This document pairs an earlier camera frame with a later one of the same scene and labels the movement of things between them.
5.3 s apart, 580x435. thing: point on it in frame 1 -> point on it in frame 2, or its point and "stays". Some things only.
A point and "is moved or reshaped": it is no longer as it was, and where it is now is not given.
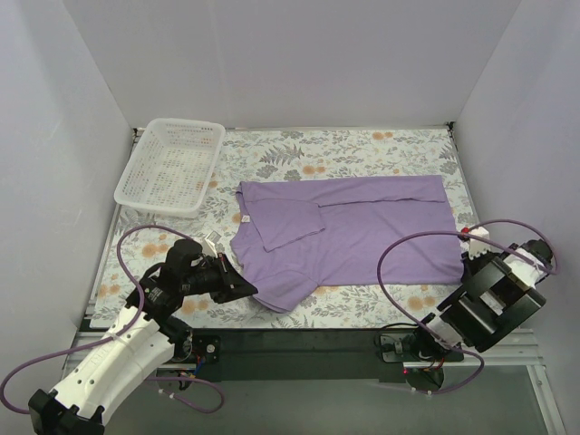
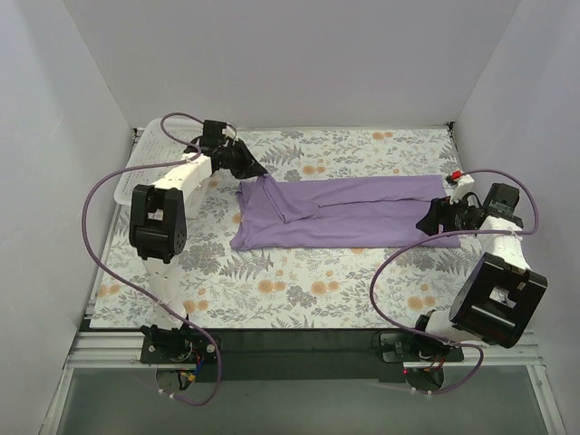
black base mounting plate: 278,355 stays
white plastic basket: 172,167 stays
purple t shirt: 294,236 is moved or reshaped
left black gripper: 222,279 -> 236,157
